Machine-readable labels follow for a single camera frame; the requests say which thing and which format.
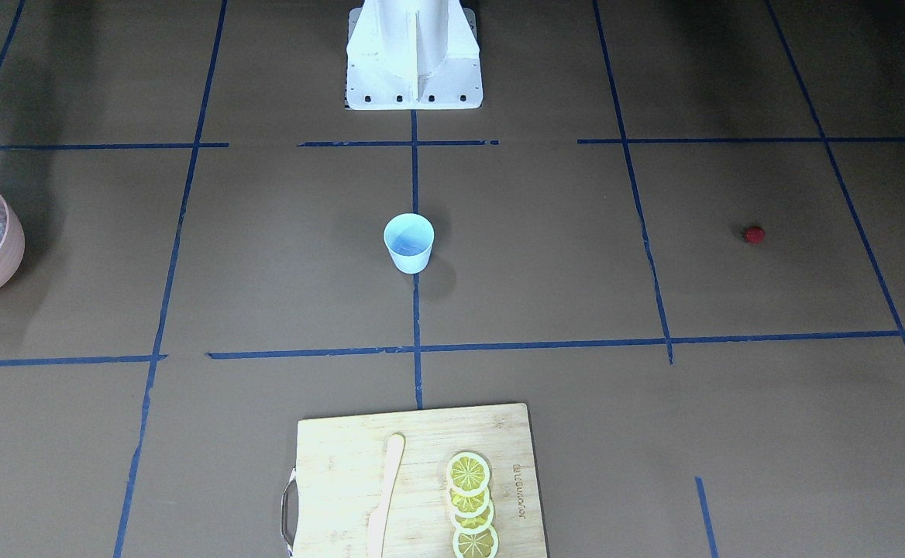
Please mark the red strawberry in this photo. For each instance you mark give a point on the red strawberry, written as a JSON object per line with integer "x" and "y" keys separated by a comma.
{"x": 754, "y": 235}

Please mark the light blue plastic cup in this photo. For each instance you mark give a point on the light blue plastic cup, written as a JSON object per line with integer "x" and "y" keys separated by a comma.
{"x": 409, "y": 238}

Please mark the bamboo cutting board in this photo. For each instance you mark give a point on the bamboo cutting board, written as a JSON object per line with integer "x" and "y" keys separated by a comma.
{"x": 336, "y": 481}

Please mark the yellow plastic knife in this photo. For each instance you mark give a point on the yellow plastic knife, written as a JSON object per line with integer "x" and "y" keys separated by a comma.
{"x": 378, "y": 518}

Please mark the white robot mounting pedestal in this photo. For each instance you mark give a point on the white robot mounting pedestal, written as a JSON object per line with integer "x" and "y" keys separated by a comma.
{"x": 412, "y": 55}

